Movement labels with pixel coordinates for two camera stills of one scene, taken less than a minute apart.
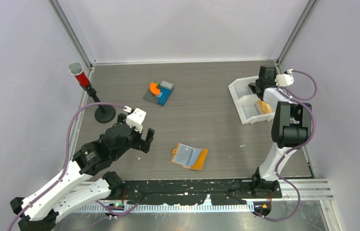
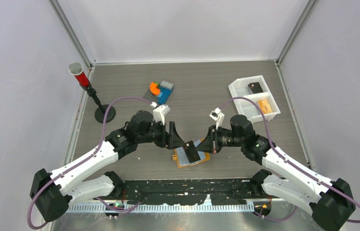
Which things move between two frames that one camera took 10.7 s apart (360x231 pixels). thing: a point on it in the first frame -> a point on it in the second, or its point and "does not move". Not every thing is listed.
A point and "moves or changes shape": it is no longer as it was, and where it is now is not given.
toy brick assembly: [159, 93] does not move
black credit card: [252, 86] -> [191, 152]
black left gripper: [145, 145] -> [169, 141]
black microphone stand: [103, 113] does not move
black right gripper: [257, 81] -> [211, 144]
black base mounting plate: [191, 191] does not move
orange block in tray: [265, 108] does not move
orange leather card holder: [188, 157] moves or changes shape
